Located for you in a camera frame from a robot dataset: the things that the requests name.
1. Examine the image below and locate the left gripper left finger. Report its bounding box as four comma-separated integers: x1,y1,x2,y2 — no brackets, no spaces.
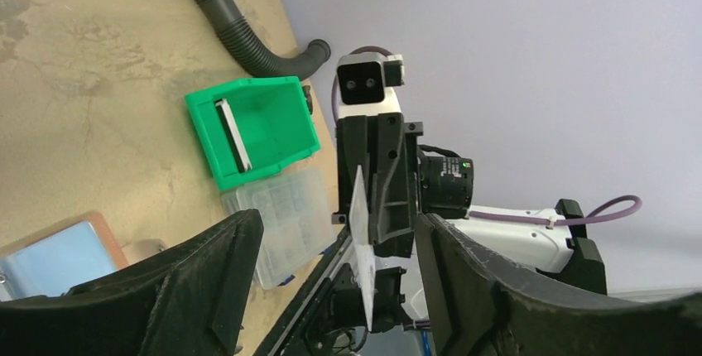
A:
1,209,264,355

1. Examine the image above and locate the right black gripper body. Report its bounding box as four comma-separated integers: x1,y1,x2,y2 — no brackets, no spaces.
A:
402,122,474,219

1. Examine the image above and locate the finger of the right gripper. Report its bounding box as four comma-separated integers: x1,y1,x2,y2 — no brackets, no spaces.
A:
333,116,378,228
368,113,417,257

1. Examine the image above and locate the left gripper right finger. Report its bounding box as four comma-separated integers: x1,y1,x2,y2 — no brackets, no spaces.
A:
415,214,701,355

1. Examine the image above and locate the brown leather card holder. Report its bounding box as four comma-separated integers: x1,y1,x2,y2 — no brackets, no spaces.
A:
0,211,168,302

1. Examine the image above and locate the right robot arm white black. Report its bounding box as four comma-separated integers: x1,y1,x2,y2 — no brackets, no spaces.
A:
299,113,607,355

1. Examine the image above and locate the clear plastic screw box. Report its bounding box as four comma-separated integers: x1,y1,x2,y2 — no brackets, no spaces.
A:
221,167,336,290

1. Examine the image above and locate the green plastic bin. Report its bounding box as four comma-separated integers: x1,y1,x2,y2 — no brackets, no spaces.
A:
185,76,320,191

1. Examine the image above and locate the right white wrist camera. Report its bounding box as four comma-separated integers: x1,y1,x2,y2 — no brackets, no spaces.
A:
332,46,405,121

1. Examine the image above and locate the black corrugated hose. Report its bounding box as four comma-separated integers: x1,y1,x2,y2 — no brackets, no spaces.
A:
170,0,333,80

